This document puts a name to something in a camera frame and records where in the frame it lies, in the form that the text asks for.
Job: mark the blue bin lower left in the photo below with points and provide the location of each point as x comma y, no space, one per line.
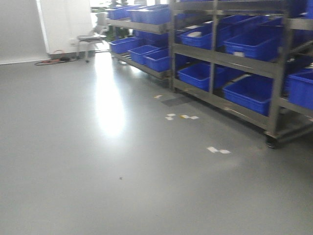
198,75

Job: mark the background steel shelf rack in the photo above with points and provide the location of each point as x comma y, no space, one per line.
139,31

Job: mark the blue bin middle shelf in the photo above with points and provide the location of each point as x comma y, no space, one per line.
261,43

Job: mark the blue bin lower front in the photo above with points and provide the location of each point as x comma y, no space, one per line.
252,92

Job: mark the grey office chair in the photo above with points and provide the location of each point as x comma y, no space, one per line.
95,36

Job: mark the blue bin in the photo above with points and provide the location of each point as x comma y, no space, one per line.
198,75
252,92
300,86

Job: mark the near steel shelf rack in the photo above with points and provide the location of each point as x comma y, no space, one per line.
198,30

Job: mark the blue bin far right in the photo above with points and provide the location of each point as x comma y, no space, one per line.
300,86

